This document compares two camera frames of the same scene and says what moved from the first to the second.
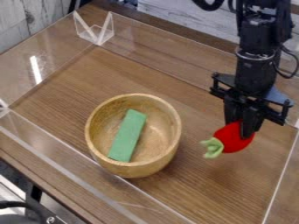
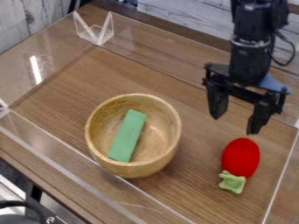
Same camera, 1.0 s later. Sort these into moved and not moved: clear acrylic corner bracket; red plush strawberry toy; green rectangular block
Moved: red plush strawberry toy
Not moved: green rectangular block; clear acrylic corner bracket
